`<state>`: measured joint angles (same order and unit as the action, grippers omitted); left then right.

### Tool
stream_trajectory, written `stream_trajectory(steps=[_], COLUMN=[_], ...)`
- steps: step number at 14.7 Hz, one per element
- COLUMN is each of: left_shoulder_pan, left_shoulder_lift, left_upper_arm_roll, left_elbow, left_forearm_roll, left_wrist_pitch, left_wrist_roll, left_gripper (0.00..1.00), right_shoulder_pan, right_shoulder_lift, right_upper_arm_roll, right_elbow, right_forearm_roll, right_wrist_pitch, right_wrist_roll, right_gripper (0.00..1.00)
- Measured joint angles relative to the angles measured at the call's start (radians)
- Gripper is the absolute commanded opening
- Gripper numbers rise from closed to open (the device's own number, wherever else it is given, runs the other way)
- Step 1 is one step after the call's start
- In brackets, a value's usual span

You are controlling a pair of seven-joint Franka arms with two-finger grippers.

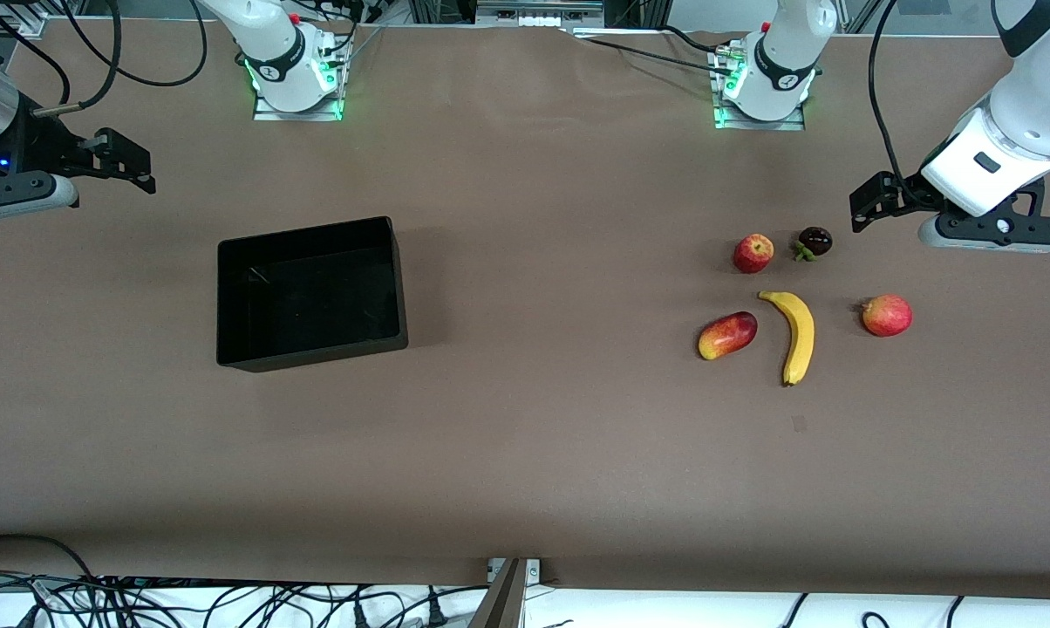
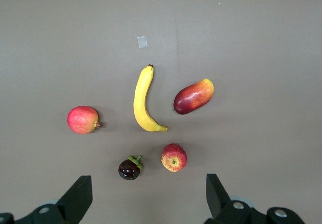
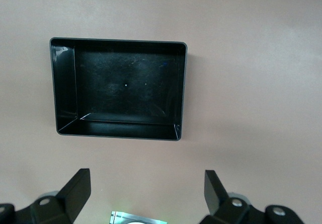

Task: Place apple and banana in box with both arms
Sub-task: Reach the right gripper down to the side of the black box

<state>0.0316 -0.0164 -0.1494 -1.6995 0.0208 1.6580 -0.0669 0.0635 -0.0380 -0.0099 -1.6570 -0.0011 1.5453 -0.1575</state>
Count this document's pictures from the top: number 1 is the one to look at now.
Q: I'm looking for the grey power strip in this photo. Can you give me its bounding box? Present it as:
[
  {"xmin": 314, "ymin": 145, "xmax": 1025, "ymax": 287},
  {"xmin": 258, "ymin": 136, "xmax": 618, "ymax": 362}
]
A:
[{"xmin": 475, "ymin": 0, "xmax": 606, "ymax": 29}]

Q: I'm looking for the dark purple mangosteen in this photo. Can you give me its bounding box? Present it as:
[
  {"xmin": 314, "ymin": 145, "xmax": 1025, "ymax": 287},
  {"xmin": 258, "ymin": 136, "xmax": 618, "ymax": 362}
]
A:
[{"xmin": 793, "ymin": 226, "xmax": 834, "ymax": 263}]

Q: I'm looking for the red yellow mango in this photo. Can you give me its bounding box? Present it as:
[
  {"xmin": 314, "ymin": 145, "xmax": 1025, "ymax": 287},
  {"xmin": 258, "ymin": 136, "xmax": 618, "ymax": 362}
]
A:
[{"xmin": 698, "ymin": 311, "xmax": 759, "ymax": 361}]

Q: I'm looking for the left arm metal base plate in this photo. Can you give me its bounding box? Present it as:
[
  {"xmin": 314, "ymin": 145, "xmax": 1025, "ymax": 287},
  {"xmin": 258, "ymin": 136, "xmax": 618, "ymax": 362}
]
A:
[{"xmin": 712, "ymin": 100, "xmax": 807, "ymax": 132}]

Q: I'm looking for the small metal bracket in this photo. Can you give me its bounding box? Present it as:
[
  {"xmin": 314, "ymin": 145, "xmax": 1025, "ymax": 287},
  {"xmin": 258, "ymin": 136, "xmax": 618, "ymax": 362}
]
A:
[{"xmin": 487, "ymin": 558, "xmax": 542, "ymax": 584}]

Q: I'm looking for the black table cable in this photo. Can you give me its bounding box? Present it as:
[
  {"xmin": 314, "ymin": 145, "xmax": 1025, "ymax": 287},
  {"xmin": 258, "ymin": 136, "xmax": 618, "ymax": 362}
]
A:
[{"xmin": 577, "ymin": 33, "xmax": 726, "ymax": 75}]

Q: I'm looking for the yellow banana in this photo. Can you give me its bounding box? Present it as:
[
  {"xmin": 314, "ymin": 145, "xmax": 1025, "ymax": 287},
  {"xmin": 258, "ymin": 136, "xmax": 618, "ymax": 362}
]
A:
[{"xmin": 758, "ymin": 290, "xmax": 815, "ymax": 387}]

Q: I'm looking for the black looped floor cable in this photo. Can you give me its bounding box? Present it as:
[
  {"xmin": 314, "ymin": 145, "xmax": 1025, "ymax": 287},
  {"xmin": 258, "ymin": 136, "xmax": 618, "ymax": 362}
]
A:
[{"xmin": 0, "ymin": 534, "xmax": 99, "ymax": 584}]

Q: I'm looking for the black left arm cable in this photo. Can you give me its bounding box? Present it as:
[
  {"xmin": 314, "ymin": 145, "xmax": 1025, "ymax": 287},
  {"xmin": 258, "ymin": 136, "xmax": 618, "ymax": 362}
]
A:
[{"xmin": 868, "ymin": 0, "xmax": 923, "ymax": 206}]

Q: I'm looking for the aluminium profile post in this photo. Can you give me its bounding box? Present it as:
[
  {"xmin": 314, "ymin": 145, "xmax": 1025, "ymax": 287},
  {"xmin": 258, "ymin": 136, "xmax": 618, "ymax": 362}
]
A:
[{"xmin": 468, "ymin": 558, "xmax": 526, "ymax": 628}]

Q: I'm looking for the aluminium frame extrusion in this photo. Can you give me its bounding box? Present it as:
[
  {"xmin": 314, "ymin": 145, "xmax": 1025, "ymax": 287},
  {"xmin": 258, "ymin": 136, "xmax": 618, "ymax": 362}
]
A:
[{"xmin": 0, "ymin": 0, "xmax": 48, "ymax": 38}]

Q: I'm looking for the red apple right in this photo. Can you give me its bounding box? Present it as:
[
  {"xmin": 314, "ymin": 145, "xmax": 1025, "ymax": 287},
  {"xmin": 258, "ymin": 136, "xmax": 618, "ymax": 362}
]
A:
[{"xmin": 860, "ymin": 294, "xmax": 914, "ymax": 338}]

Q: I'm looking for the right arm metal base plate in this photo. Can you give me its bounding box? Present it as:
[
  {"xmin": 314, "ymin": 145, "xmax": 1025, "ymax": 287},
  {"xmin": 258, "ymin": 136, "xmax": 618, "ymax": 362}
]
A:
[{"xmin": 253, "ymin": 83, "xmax": 344, "ymax": 122}]

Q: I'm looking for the small red apple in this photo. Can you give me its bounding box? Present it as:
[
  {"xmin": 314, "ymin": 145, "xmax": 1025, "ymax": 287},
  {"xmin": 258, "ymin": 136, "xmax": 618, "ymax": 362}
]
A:
[{"xmin": 733, "ymin": 233, "xmax": 775, "ymax": 275}]

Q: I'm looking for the black plastic box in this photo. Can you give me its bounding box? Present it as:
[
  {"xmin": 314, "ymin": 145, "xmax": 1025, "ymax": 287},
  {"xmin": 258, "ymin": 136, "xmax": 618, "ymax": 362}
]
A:
[{"xmin": 216, "ymin": 216, "xmax": 409, "ymax": 373}]

